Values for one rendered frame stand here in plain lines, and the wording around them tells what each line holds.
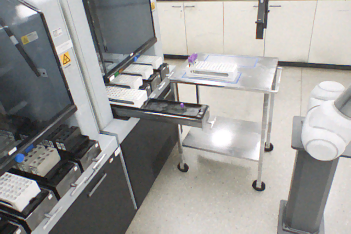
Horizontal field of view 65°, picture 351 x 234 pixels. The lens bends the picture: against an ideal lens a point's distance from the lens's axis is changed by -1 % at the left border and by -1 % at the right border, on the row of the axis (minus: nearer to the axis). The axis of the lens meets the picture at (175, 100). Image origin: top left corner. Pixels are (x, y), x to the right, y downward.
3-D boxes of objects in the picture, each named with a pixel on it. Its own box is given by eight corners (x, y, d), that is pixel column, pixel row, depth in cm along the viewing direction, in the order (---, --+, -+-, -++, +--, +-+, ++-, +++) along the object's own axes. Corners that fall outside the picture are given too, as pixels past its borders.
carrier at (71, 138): (79, 136, 132) (75, 126, 129) (83, 136, 131) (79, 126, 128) (63, 152, 123) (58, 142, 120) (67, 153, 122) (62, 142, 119)
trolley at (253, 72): (177, 171, 216) (164, 79, 173) (197, 135, 251) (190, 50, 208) (265, 194, 190) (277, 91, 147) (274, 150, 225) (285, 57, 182)
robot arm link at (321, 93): (343, 118, 133) (353, 78, 121) (341, 141, 120) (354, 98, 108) (306, 112, 140) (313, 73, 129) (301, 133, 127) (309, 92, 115)
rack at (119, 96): (95, 103, 160) (92, 93, 157) (104, 94, 168) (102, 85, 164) (140, 109, 149) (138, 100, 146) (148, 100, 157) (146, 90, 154)
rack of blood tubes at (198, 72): (186, 76, 173) (185, 67, 170) (191, 69, 181) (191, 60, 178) (233, 81, 162) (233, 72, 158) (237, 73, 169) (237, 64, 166)
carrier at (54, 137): (68, 133, 134) (64, 124, 131) (72, 134, 133) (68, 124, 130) (51, 149, 125) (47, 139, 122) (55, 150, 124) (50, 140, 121)
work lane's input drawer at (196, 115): (91, 114, 163) (86, 101, 159) (104, 101, 174) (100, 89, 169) (210, 133, 137) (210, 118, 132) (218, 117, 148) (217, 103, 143)
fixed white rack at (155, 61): (119, 67, 199) (118, 60, 196) (126, 62, 207) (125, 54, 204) (157, 70, 188) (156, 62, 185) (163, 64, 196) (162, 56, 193)
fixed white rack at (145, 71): (108, 77, 187) (106, 69, 184) (115, 70, 195) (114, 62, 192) (147, 81, 177) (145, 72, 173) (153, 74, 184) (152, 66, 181)
